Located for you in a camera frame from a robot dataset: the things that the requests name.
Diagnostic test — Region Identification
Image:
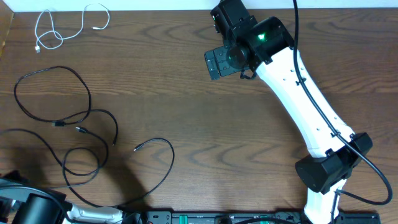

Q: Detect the white usb cable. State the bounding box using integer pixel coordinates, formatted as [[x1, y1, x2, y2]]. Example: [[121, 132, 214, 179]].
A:
[[34, 2, 111, 54]]

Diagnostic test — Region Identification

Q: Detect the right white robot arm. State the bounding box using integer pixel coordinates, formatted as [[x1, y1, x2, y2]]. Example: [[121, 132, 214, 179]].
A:
[[205, 12, 373, 223]]

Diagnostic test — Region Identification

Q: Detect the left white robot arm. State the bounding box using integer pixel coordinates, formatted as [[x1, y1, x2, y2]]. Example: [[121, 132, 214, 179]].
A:
[[1, 170, 142, 224]]

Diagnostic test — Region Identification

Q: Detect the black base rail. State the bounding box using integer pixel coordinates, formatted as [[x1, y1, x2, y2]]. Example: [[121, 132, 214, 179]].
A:
[[134, 211, 381, 224]]

